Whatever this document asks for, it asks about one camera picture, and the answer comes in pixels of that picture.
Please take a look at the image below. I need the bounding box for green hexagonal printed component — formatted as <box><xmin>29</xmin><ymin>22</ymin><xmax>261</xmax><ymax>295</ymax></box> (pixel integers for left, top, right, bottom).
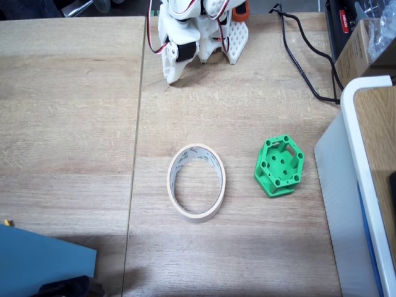
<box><xmin>253</xmin><ymin>134</ymin><xmax>306</xmax><ymax>199</ymax></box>

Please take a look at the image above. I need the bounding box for orange black table clamp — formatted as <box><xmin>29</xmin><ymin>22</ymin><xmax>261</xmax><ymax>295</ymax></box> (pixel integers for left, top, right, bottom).
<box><xmin>231</xmin><ymin>0</ymin><xmax>251</xmax><ymax>22</ymax></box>

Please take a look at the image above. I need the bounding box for shiny chrome metal object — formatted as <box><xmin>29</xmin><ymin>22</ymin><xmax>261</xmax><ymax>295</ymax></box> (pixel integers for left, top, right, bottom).
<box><xmin>61</xmin><ymin>0</ymin><xmax>93</xmax><ymax>18</ymax></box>

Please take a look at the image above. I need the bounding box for black device with red label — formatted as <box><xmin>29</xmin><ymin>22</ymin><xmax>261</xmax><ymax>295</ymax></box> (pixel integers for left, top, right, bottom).
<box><xmin>324</xmin><ymin>0</ymin><xmax>372</xmax><ymax>62</ymax></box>

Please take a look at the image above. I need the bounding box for beige masking tape roll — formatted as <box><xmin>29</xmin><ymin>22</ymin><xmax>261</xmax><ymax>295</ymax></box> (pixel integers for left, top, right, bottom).
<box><xmin>166</xmin><ymin>143</ymin><xmax>226</xmax><ymax>224</ymax></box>

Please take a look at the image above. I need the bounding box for brown cardboard box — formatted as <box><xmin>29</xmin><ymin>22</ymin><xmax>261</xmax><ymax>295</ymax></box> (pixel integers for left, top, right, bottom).
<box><xmin>334</xmin><ymin>19</ymin><xmax>396</xmax><ymax>90</ymax></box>

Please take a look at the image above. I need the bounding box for clear plastic bag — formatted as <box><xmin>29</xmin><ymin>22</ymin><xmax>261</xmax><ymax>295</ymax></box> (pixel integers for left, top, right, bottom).
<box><xmin>366</xmin><ymin>0</ymin><xmax>396</xmax><ymax>61</ymax></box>

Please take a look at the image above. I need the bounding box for blue flat board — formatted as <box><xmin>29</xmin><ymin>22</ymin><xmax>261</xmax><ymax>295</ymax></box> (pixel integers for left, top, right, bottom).
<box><xmin>0</xmin><ymin>224</ymin><xmax>97</xmax><ymax>297</ymax></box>

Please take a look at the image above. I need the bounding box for red white black servo cable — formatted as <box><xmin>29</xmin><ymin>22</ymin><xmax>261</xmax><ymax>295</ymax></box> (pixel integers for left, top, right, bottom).
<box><xmin>215</xmin><ymin>14</ymin><xmax>232</xmax><ymax>53</ymax></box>
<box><xmin>147</xmin><ymin>0</ymin><xmax>205</xmax><ymax>55</ymax></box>

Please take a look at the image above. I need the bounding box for black power cable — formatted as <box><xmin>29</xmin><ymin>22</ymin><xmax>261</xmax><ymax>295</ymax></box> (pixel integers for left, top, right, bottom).
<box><xmin>278</xmin><ymin>3</ymin><xmax>341</xmax><ymax>103</ymax></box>
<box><xmin>270</xmin><ymin>2</ymin><xmax>341</xmax><ymax>103</ymax></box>

